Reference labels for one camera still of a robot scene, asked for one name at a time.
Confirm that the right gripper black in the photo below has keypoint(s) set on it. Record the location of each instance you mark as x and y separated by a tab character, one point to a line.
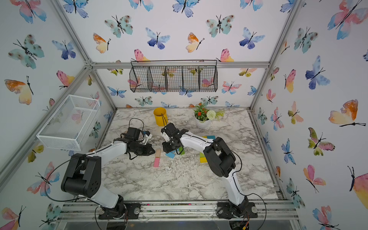
165	148

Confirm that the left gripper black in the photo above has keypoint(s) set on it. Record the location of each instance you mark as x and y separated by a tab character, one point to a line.
148	152

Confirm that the blue block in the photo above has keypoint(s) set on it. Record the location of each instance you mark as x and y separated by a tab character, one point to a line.
170	155

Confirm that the natural wood block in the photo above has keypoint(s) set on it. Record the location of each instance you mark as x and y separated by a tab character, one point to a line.
158	153

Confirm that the pink block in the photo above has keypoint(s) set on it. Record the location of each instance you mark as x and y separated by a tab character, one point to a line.
156	162

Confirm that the teal block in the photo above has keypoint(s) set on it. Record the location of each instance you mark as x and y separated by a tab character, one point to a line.
211	137

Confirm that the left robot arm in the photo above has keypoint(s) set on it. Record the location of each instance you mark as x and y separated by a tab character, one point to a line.
83	176

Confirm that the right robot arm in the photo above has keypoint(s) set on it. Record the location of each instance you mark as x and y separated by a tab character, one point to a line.
221	161

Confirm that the dark green block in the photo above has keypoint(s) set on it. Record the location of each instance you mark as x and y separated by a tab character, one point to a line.
181	151

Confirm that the yellow cup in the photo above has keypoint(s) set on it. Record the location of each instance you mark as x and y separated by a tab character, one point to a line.
160	115

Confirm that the potted flower plant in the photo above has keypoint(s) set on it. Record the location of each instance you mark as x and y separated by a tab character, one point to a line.
204	116

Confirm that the black wire wall basket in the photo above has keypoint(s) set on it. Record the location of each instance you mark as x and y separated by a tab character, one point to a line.
173	76

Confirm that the white mesh wall basket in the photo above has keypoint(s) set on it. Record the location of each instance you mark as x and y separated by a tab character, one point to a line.
70	124

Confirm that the aluminium front rail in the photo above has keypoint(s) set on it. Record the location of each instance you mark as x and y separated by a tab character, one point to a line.
183	210

